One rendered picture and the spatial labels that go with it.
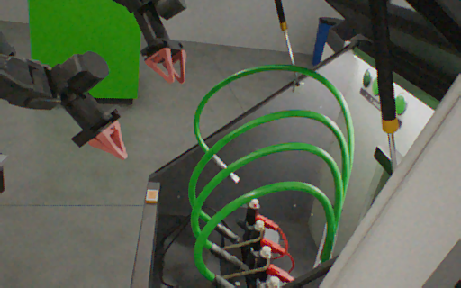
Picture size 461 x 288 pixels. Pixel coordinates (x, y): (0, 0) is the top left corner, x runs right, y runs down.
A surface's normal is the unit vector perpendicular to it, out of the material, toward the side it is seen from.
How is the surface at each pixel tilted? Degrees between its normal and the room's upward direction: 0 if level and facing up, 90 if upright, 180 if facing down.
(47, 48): 90
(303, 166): 90
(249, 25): 90
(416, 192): 76
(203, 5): 90
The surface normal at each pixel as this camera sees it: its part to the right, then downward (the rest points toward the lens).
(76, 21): 0.32, 0.45
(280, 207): 0.09, 0.43
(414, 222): -0.92, -0.31
